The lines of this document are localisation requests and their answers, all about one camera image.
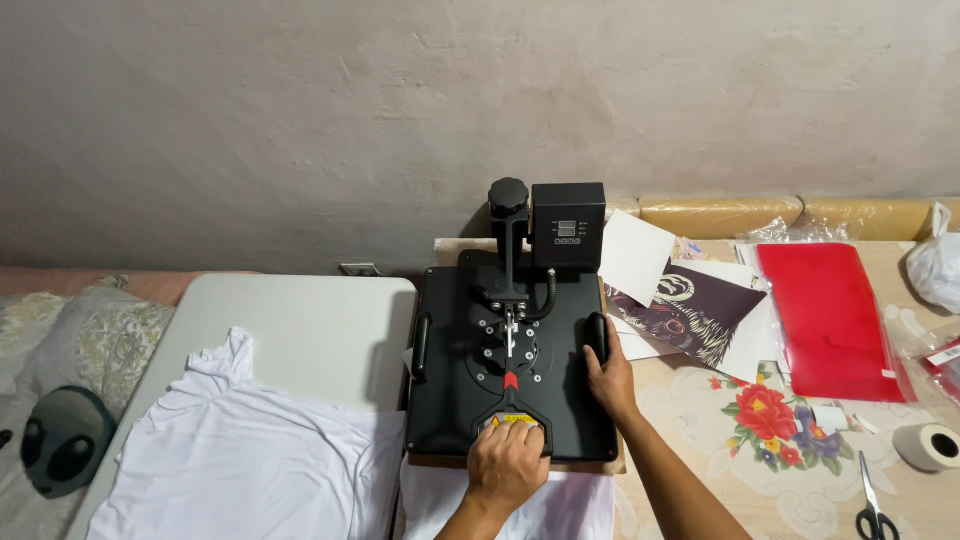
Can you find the person's right hand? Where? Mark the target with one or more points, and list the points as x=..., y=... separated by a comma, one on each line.
x=615, y=382

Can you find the person's left hand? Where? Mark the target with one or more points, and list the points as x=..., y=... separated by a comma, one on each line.
x=508, y=472

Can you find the person's left fingers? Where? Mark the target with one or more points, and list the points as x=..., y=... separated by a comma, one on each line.
x=510, y=433

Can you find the black heat press machine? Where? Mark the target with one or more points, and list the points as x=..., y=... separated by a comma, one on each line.
x=450, y=390

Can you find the white t-shirt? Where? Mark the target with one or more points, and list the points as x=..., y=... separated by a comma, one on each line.
x=555, y=510
x=247, y=457

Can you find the blank white paper sheet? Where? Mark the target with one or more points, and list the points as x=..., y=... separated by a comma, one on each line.
x=636, y=255

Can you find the dark printed transfer sheet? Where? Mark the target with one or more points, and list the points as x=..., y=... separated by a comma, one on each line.
x=697, y=319

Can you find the white folding table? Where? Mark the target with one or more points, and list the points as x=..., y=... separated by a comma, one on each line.
x=300, y=330

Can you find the beige floral tablecloth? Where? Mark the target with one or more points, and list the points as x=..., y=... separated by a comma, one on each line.
x=750, y=480

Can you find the tan wrapped cushion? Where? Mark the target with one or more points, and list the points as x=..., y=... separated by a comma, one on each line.
x=870, y=216
x=720, y=215

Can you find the small white paper scrap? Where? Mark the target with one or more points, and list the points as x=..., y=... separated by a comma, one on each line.
x=829, y=417

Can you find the red vinyl sheet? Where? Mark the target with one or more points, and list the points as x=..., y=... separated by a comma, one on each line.
x=829, y=322

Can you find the clear plastic bag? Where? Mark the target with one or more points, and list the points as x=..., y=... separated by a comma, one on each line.
x=795, y=230

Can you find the white tape roll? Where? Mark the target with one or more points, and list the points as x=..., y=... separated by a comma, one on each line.
x=928, y=447

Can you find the pale floral pillow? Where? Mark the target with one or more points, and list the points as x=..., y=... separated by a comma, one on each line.
x=97, y=337

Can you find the red packet in plastic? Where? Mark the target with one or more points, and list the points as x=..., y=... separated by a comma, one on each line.
x=946, y=367

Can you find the grey alien face pillow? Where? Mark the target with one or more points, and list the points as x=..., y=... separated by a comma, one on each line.
x=67, y=442

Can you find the white plastic bag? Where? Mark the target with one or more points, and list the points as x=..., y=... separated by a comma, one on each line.
x=936, y=266

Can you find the wall power socket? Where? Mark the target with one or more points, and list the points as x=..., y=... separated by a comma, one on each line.
x=359, y=269

